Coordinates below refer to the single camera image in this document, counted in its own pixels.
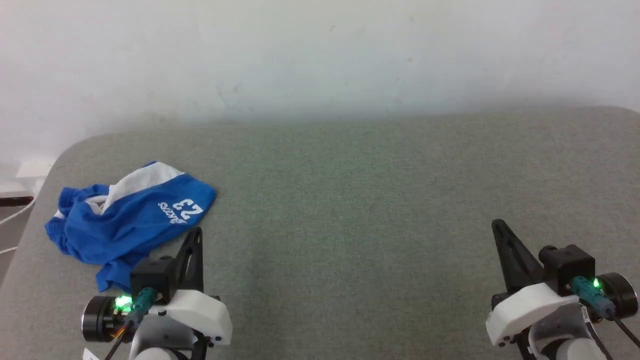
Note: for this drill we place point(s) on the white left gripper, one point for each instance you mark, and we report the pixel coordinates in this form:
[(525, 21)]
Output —
[(200, 315)]

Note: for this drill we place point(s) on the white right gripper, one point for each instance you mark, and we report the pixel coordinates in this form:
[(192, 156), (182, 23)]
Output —
[(525, 310)]

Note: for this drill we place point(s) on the blue white basketball shorts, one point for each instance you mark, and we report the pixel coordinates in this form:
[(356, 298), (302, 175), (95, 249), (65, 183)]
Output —
[(125, 225)]

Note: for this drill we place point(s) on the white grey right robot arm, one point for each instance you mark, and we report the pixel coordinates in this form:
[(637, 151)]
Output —
[(575, 352)]

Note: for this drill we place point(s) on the white box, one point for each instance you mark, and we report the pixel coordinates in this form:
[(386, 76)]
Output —
[(35, 169)]

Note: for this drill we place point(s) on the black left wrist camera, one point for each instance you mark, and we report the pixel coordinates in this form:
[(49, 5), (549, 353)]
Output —
[(152, 277)]

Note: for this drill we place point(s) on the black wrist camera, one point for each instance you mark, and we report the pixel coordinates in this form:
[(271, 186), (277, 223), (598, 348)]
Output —
[(152, 277), (567, 265)]

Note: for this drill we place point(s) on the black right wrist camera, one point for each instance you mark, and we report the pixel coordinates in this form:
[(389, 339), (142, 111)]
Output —
[(567, 265)]

